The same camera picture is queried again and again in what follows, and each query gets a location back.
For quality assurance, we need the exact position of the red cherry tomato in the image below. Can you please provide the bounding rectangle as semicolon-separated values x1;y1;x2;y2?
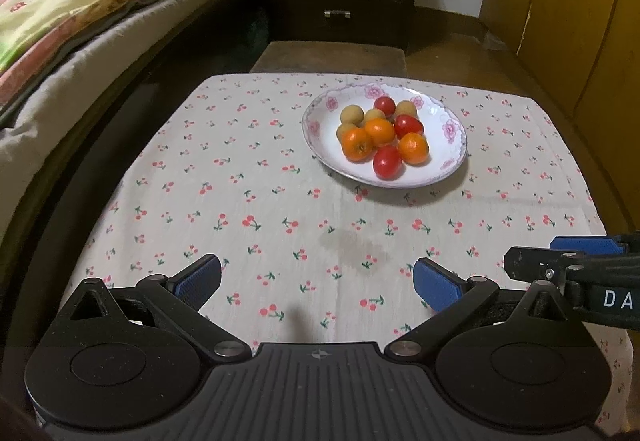
374;96;396;118
373;146;402;180
394;114;424;140

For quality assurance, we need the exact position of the orange tangerine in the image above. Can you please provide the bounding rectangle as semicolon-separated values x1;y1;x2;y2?
398;132;430;166
363;119;396;148
341;128;374;162

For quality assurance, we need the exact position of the tan longan fruit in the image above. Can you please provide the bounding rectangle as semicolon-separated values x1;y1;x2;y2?
394;101;418;119
363;108;386;122
336;122;357;143
340;105;364;127

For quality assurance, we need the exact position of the cherry print tablecloth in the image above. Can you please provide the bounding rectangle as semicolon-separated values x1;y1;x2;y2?
70;75;605;440

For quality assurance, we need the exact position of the white floral plate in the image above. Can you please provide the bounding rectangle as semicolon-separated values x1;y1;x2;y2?
302;83;468;190

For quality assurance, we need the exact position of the beige mattress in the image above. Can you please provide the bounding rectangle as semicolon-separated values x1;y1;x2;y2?
1;0;218;230

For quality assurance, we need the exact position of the yellow wooden wardrobe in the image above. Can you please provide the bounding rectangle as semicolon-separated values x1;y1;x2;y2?
480;0;639;213

